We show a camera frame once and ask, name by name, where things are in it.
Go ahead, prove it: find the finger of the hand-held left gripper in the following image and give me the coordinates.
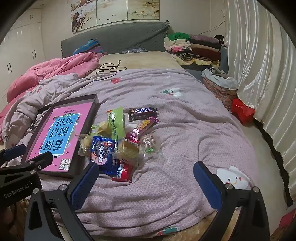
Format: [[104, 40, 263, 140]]
[[0, 144, 26, 163], [0, 152, 53, 175]]

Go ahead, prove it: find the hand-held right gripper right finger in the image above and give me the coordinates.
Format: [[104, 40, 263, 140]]
[[193, 161, 271, 241]]

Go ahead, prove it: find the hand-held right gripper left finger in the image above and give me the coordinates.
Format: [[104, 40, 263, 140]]
[[24, 162, 100, 241]]

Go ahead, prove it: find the red snack packet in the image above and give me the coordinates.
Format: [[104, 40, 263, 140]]
[[112, 162, 134, 182]]

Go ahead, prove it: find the clear floss bread packet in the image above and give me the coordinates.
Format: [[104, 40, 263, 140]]
[[78, 133, 94, 157]]

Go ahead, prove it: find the yellow cracker packet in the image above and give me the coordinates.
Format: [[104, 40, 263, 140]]
[[116, 139, 142, 168]]

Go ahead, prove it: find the pale yellow snack packet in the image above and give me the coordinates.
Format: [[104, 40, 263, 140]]
[[91, 120, 112, 137]]

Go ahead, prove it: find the dark shallow cardboard box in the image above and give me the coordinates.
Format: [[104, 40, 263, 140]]
[[23, 94, 100, 179]]

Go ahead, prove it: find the clear round pastry packet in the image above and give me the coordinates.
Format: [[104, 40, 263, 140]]
[[139, 133, 162, 158]]

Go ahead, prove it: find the dark chocolate bar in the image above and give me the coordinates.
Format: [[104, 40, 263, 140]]
[[128, 107, 158, 121]]

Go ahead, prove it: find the blue cookie packet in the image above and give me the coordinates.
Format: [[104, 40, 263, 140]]
[[99, 156, 123, 176], [90, 136, 116, 166]]

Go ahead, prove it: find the lilac printed blanket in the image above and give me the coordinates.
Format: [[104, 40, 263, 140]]
[[0, 68, 258, 235]]

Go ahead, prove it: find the green snack packet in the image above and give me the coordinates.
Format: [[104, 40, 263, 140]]
[[107, 107, 126, 142]]

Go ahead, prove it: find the purple wafer bar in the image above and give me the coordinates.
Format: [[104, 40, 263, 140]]
[[126, 116, 160, 142]]

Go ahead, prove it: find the red bag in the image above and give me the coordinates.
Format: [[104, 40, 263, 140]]
[[231, 98, 256, 126]]

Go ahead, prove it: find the pink quilt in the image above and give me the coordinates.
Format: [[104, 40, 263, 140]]
[[0, 52, 100, 121]]

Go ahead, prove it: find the floral bag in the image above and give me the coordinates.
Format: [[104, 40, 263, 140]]
[[202, 77, 238, 112]]

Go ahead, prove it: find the white wardrobe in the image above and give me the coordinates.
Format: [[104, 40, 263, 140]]
[[0, 6, 46, 102]]

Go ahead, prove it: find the blue striped pillow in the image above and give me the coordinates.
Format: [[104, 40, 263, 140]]
[[72, 39, 104, 56]]

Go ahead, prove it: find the cream satin curtain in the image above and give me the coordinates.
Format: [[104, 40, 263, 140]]
[[223, 0, 296, 169]]

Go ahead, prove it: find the pile of folded clothes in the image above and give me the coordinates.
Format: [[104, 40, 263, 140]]
[[164, 32, 226, 70]]

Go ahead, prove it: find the beige bed sheet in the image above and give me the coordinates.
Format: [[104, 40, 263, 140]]
[[98, 51, 185, 70]]

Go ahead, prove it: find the thin black cable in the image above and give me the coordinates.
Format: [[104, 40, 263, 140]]
[[85, 61, 127, 81]]

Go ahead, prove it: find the wall painting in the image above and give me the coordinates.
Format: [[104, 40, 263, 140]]
[[70, 0, 160, 35]]

